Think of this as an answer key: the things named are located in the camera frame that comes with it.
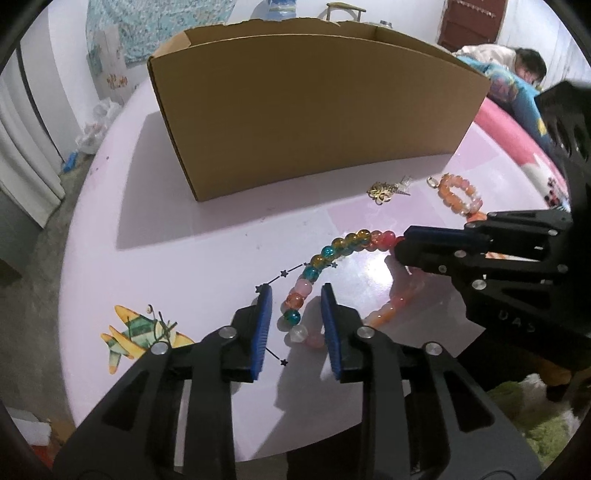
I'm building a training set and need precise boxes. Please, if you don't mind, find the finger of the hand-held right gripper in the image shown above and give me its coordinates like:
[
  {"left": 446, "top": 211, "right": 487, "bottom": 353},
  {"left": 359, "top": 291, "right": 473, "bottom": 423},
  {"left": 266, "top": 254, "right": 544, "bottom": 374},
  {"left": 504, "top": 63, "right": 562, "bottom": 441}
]
[
  {"left": 403, "top": 209, "right": 574, "bottom": 260},
  {"left": 393, "top": 239, "right": 571, "bottom": 289}
]

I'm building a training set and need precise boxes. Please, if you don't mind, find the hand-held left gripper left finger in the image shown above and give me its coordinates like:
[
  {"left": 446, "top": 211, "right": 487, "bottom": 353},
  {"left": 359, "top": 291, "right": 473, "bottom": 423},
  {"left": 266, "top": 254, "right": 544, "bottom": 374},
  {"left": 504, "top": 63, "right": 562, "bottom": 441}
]
[{"left": 53, "top": 285, "right": 274, "bottom": 472}]

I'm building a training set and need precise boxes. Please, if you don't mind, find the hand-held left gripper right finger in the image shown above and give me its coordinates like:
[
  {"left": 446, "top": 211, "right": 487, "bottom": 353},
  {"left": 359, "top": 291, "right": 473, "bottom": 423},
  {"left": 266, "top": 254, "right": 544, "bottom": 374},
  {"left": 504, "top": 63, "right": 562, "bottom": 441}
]
[{"left": 321, "top": 282, "right": 542, "bottom": 480}]

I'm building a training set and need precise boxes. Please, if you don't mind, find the orange bead bracelet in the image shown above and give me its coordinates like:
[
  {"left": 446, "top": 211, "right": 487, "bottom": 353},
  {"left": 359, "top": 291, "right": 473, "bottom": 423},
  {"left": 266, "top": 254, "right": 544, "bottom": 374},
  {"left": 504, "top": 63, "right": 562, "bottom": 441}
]
[{"left": 427, "top": 173, "right": 488, "bottom": 224}]

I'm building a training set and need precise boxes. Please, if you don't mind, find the thin black star chain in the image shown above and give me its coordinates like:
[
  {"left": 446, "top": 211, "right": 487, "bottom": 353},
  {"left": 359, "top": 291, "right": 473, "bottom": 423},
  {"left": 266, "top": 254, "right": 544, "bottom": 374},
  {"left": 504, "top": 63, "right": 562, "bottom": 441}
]
[{"left": 255, "top": 261, "right": 340, "bottom": 367}]

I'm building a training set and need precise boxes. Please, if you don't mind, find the multicolour glass bead necklace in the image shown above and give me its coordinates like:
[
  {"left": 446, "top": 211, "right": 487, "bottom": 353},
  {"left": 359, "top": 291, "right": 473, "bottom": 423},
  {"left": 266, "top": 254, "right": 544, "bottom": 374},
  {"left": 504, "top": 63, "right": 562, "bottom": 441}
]
[{"left": 277, "top": 228, "right": 428, "bottom": 350}]

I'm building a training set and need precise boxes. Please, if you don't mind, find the gold flower brooch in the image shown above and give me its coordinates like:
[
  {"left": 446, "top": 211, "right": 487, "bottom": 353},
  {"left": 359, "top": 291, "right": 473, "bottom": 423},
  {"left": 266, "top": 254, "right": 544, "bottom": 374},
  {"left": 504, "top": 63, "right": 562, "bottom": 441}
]
[{"left": 368, "top": 174, "right": 413, "bottom": 205}]

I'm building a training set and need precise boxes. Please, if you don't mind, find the brown cardboard box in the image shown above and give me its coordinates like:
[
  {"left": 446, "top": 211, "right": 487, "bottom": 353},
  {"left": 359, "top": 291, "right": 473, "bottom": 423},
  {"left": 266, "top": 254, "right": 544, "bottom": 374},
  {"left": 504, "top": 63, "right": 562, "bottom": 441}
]
[{"left": 147, "top": 18, "right": 491, "bottom": 202}]

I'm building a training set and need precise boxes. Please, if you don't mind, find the green plush rug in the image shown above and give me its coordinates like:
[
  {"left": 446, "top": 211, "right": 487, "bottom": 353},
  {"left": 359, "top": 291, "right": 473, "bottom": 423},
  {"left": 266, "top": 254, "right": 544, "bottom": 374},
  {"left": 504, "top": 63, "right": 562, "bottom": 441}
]
[{"left": 487, "top": 374, "right": 583, "bottom": 467}]

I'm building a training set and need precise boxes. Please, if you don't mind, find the pink mattress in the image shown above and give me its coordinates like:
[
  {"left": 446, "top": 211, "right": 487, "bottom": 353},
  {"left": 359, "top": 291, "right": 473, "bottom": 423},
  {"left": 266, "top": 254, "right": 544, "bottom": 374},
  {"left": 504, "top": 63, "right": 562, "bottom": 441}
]
[{"left": 471, "top": 99, "right": 573, "bottom": 208}]

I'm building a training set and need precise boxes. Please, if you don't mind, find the airplane sticker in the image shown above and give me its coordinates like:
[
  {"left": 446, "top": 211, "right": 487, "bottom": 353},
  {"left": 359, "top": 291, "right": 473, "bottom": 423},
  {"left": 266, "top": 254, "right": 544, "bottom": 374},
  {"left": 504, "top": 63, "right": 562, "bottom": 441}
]
[{"left": 102, "top": 304, "right": 197, "bottom": 374}]

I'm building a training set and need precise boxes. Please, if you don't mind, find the blue printed blanket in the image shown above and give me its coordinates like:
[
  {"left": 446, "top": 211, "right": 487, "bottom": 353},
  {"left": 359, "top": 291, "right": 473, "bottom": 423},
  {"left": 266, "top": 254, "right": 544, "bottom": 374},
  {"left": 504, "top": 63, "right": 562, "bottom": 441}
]
[{"left": 471, "top": 62, "right": 561, "bottom": 162}]

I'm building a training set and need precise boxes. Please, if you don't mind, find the brown wooden door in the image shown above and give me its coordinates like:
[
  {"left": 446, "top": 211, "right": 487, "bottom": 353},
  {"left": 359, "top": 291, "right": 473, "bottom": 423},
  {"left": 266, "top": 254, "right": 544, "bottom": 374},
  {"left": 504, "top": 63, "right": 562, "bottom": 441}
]
[{"left": 438, "top": 0, "right": 509, "bottom": 54}]

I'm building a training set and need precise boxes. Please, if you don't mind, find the wooden stool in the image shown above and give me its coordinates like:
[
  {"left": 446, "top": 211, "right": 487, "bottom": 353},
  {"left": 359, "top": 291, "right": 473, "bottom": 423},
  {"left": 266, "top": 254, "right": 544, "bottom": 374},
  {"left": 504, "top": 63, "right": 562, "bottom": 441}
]
[{"left": 325, "top": 2, "right": 365, "bottom": 24}]

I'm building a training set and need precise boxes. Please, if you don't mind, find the white box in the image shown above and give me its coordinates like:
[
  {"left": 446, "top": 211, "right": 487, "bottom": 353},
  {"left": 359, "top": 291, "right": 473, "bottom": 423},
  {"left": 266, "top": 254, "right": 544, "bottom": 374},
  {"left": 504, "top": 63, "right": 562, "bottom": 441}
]
[{"left": 9, "top": 418, "right": 51, "bottom": 446}]

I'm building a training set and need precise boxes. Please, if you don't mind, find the white plastic bag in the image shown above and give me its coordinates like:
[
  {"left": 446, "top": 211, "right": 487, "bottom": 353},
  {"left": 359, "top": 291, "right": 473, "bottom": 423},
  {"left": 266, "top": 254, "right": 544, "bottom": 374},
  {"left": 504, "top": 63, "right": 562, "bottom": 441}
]
[{"left": 76, "top": 99, "right": 123, "bottom": 155}]

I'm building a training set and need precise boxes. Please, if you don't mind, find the blue water jug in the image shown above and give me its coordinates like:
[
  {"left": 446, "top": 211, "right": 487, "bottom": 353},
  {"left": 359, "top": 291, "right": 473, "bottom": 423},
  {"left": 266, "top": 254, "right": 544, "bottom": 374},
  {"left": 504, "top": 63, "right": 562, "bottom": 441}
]
[{"left": 261, "top": 0, "right": 301, "bottom": 21}]

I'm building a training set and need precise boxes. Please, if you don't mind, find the white curtain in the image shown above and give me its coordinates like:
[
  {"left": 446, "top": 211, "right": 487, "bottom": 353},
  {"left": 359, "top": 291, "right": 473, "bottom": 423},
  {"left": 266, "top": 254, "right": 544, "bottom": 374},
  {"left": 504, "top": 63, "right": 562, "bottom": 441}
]
[{"left": 0, "top": 60, "right": 65, "bottom": 227}]

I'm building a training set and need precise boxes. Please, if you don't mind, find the teal hanging cloth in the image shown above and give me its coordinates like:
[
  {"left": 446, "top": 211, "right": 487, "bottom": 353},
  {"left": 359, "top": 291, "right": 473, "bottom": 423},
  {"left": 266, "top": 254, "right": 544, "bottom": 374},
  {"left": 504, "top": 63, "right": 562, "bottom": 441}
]
[{"left": 85, "top": 0, "right": 232, "bottom": 63}]

